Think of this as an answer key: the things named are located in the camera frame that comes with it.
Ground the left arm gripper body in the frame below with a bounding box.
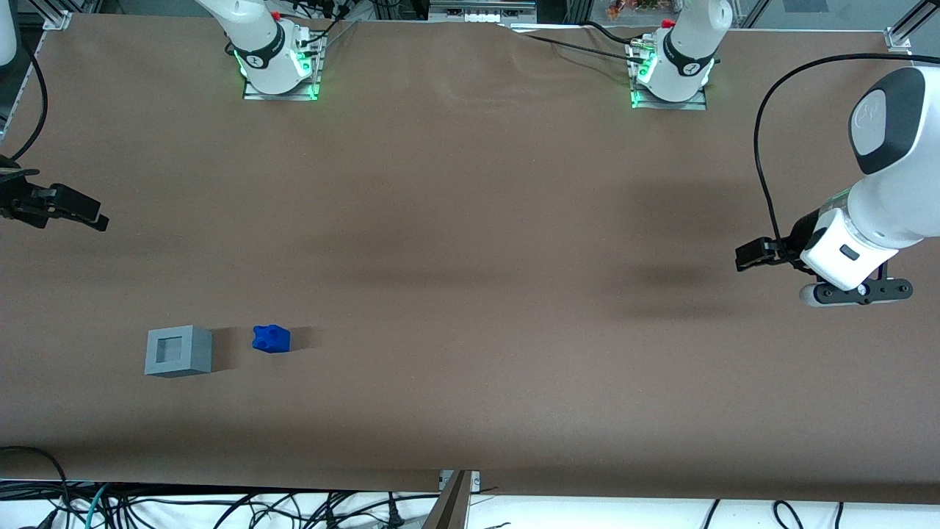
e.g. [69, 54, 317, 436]
[790, 208, 899, 292]

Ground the long black table cable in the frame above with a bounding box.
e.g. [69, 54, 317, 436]
[499, 22, 648, 65]

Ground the black arm wrist cable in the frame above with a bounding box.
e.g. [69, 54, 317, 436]
[3, 59, 50, 164]
[754, 53, 940, 255]

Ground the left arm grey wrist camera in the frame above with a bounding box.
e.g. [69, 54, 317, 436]
[799, 278, 914, 309]

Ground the short black table cable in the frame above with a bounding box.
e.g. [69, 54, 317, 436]
[584, 20, 641, 46]

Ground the black right arm wrist cable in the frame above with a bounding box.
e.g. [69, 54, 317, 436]
[3, 59, 50, 164]

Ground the teal floor cable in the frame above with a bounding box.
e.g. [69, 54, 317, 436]
[82, 483, 112, 529]

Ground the grey metal support post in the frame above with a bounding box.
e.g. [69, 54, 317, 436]
[422, 470, 472, 529]

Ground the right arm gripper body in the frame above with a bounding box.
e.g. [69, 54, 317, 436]
[0, 168, 39, 223]

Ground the blue plastic part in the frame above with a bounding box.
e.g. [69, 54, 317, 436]
[252, 324, 292, 355]

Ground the gray square base block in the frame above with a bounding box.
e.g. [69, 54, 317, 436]
[144, 325, 214, 379]

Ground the black looped floor cable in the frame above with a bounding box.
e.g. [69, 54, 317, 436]
[0, 445, 73, 529]

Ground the black left arm wrist cable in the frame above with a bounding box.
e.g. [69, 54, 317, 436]
[754, 53, 940, 255]

